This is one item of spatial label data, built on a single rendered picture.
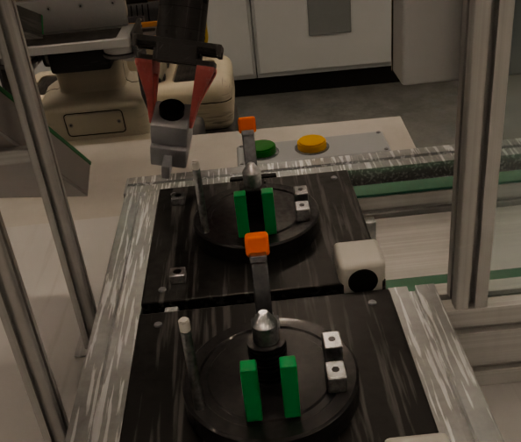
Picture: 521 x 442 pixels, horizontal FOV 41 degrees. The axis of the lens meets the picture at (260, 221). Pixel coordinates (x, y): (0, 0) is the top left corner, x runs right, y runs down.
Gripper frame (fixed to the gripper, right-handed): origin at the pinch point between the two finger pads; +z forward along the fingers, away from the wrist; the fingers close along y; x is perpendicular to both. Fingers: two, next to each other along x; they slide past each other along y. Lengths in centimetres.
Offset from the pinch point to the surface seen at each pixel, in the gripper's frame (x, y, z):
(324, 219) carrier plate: -7.5, 18.9, 8.8
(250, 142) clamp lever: -4.7, 9.7, 1.4
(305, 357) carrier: -31.0, 16.2, 16.6
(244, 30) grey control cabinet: 291, 0, -40
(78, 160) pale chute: -2.3, -10.1, 6.0
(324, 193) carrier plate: -1.8, 19.2, 6.4
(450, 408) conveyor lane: -33.8, 27.6, 18.4
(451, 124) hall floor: 247, 103, -6
